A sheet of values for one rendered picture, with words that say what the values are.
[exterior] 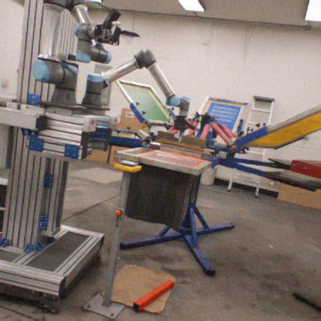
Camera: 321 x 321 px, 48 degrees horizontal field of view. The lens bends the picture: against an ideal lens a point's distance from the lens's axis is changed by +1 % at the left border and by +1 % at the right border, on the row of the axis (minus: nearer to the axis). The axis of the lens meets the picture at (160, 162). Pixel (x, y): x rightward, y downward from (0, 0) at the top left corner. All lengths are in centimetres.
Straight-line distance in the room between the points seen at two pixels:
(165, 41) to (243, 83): 175
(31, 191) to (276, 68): 535
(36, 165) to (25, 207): 31
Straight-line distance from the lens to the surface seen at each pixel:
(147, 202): 254
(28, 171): 258
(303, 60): 705
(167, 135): 292
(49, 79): 215
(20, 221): 269
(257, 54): 707
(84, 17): 221
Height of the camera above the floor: 136
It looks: 9 degrees down
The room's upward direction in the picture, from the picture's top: 10 degrees clockwise
